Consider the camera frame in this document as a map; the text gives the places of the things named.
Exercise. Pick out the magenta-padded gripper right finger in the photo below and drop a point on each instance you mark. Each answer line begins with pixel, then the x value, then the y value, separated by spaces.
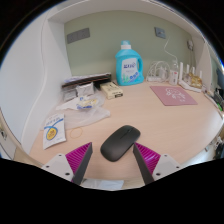
pixel 148 158

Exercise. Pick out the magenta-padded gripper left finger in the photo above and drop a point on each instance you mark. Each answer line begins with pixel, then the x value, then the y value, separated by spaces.
pixel 78 158

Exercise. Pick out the black computer mouse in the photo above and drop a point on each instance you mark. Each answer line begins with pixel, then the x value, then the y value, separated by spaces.
pixel 119 143

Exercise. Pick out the pink printed mouse pad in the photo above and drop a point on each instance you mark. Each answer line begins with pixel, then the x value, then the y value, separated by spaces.
pixel 173 96

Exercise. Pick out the yellow rubber band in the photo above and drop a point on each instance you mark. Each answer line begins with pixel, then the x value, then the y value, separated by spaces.
pixel 70 133

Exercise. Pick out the white blue printed packet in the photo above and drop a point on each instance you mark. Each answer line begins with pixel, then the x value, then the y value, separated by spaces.
pixel 54 130

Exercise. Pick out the clear plastic bag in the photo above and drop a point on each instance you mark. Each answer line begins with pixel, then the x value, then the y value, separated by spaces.
pixel 88 115

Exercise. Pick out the small yellow white packet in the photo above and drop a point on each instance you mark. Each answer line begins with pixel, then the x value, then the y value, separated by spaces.
pixel 86 103

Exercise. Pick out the silver foil packet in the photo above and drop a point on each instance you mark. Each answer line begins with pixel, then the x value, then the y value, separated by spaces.
pixel 85 89
pixel 70 95

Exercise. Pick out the cream cardboard box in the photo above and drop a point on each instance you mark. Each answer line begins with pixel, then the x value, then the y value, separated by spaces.
pixel 111 90

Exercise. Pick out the white power strip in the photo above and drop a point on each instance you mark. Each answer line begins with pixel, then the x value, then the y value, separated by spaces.
pixel 153 79

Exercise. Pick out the white router with antennas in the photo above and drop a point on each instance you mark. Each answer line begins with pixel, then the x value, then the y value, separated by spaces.
pixel 188 87

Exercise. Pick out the clear jar with red label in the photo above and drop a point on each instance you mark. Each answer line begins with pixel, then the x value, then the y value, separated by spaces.
pixel 173 77

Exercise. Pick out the white charger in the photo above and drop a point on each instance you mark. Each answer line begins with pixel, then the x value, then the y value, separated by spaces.
pixel 162 72

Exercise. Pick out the golden snack bag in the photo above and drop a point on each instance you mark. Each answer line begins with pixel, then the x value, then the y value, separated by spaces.
pixel 195 81

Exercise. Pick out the blue detergent bottle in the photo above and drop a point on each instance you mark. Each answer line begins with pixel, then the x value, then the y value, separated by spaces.
pixel 128 68

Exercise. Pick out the grey side wall socket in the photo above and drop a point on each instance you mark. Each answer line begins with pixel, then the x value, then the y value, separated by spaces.
pixel 190 45

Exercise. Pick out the grey wall panel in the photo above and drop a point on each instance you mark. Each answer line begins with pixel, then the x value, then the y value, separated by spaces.
pixel 78 36

